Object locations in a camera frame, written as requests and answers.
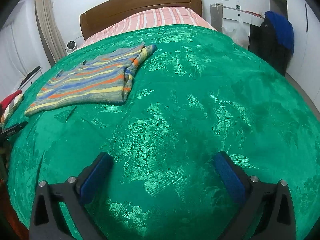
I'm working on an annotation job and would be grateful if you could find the multicolour striped knit sweater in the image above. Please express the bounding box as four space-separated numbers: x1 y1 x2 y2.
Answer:
25 44 157 116

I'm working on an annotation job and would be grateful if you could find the black clothes pile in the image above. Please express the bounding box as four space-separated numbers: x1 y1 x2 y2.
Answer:
248 18 292 76

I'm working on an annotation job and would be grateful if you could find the red white folded garment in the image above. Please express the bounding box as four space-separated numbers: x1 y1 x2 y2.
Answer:
1 90 24 125

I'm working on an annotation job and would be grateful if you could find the beige curtain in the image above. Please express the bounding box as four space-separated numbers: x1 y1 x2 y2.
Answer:
35 0 66 63

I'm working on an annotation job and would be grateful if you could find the small white fan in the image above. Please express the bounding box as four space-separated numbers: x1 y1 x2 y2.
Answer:
65 40 78 54

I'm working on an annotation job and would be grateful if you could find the green patterned bedspread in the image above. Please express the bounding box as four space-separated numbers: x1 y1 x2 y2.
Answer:
8 25 319 239

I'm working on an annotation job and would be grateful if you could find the pink striped bed sheet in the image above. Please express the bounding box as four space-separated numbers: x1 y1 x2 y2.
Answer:
80 7 214 48

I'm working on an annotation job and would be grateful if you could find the white plastic bag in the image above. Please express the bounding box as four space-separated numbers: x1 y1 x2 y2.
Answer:
222 18 249 49

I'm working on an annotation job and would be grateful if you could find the blue garment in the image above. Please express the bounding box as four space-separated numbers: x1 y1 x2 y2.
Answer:
265 11 295 55

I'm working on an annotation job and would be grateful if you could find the white desk cabinet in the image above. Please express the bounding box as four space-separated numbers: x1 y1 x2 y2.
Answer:
210 4 264 35

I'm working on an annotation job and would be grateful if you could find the brown wooden headboard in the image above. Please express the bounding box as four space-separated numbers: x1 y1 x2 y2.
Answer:
79 0 202 40

